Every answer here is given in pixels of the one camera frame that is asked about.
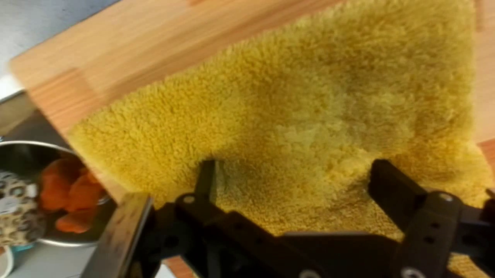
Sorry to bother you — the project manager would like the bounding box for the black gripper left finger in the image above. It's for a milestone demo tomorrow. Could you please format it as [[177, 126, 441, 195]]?
[[192, 158, 219, 209]]

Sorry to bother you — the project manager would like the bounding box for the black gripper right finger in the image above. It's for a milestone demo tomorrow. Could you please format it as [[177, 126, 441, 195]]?
[[366, 158, 465, 245]]

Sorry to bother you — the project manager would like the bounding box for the yellow towel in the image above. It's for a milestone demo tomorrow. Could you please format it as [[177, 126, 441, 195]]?
[[67, 0, 495, 278]]

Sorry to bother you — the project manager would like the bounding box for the orange plush toy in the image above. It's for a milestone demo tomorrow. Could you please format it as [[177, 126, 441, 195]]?
[[38, 157, 109, 237]]

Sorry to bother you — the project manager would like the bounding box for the beige patterned plush toy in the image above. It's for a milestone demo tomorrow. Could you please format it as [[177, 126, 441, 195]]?
[[0, 170, 49, 249]]

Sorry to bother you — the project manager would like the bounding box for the white toy sink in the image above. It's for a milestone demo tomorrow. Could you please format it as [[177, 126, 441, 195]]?
[[0, 75, 106, 278]]

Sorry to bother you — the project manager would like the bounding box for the steel pot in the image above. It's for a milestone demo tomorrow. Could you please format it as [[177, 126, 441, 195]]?
[[0, 140, 118, 251]]

